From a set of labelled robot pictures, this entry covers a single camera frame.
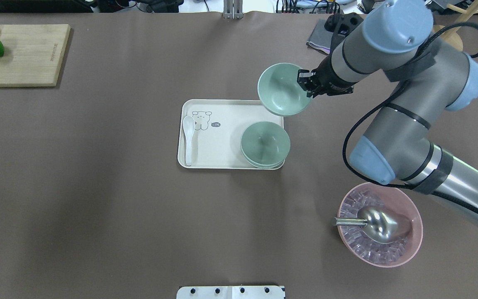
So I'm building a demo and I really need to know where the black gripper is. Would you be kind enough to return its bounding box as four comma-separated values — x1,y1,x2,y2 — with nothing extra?
297,56,355,98

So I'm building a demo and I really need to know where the green bowl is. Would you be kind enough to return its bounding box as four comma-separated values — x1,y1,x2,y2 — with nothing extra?
257,63,312,117
244,156,285,169
240,121,291,164

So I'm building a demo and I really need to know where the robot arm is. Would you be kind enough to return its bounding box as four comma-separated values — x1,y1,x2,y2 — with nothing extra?
297,0,478,224

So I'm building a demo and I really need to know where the grey folded cloth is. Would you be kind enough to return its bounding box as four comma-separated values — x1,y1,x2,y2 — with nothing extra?
306,19,333,55

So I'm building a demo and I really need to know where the green bowl on tray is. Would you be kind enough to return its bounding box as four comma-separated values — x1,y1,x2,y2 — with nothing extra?
244,156,285,169

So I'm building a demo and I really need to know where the beige serving tray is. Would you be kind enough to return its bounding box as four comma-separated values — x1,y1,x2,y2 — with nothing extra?
178,99,284,170

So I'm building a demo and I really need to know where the white ceramic spoon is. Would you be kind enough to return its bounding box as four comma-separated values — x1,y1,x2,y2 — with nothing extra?
182,115,195,166

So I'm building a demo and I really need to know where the wooden mug tree stand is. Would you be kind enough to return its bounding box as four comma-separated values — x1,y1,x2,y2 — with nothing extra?
432,0,478,52

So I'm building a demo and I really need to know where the metal scoop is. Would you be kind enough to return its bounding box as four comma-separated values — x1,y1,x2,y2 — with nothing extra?
332,206,412,244

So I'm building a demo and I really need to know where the pink bowl with ice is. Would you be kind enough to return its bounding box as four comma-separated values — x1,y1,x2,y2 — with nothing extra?
333,182,423,267

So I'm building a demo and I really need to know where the wooden cutting board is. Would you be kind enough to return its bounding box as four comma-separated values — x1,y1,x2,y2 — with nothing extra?
0,24,71,87

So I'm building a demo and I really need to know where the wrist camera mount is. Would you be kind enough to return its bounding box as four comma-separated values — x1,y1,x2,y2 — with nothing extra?
324,12,364,50

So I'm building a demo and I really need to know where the aluminium frame post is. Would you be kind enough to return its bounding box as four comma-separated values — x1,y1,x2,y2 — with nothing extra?
223,0,244,20

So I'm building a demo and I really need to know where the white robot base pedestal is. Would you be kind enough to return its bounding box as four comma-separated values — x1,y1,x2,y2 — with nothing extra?
176,284,286,299

